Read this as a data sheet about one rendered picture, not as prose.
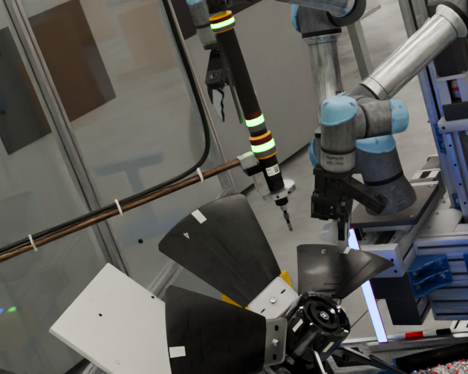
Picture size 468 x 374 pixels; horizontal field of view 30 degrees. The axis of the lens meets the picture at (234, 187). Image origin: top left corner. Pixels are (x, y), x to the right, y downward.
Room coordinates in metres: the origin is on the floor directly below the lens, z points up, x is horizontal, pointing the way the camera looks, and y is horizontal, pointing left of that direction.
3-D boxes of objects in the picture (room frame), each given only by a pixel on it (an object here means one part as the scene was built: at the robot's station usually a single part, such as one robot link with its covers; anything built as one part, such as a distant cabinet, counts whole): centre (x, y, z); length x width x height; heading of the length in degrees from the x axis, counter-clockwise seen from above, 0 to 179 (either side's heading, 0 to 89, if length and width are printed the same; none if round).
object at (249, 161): (1.59, -0.07, 1.50); 0.09 x 0.07 x 0.10; 100
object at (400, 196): (2.32, -0.42, 1.09); 0.15 x 0.15 x 0.10
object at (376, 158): (2.33, -0.41, 1.20); 0.13 x 0.12 x 0.14; 44
